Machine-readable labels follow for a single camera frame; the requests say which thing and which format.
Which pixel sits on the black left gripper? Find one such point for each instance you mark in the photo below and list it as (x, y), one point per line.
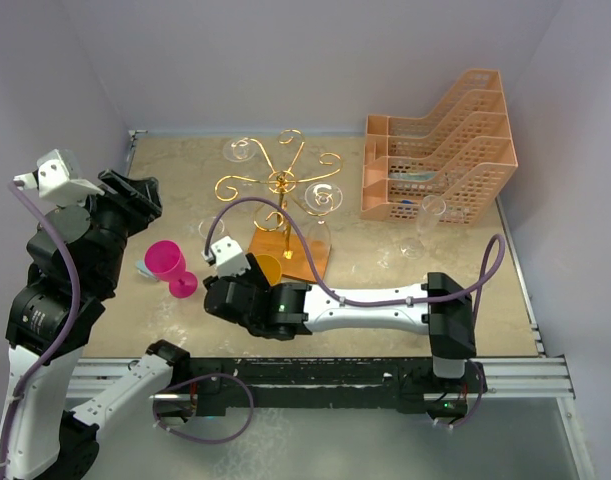
(138, 197)

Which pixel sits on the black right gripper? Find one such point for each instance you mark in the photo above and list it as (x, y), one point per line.
(254, 273)

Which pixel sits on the clear wine glass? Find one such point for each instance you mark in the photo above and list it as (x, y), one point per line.
(240, 149)
(322, 199)

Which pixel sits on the clear wine glass front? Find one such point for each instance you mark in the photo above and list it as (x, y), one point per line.
(240, 149)

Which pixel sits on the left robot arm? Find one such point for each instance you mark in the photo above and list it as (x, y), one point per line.
(76, 258)

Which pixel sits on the gold wine glass rack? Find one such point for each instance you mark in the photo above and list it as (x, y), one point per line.
(274, 234)

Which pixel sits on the clear glass left of rack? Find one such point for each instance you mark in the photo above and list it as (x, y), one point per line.
(217, 227)

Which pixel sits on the yellow plastic goblet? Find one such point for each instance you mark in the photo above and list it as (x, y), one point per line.
(270, 267)

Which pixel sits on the small blue object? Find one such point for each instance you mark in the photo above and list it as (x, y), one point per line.
(144, 271)

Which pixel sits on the pink plastic goblet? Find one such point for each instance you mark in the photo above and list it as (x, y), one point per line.
(165, 260)

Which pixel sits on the clear champagne flute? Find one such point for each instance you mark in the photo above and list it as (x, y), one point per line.
(430, 211)

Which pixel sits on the peach plastic file organizer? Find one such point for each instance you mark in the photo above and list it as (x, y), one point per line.
(461, 151)

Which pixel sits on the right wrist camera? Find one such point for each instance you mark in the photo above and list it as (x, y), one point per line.
(227, 257)

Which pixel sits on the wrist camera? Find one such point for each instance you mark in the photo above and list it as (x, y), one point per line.
(227, 257)
(58, 179)

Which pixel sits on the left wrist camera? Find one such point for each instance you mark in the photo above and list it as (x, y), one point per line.
(58, 179)

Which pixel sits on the black base frame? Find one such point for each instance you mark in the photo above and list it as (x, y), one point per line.
(405, 385)

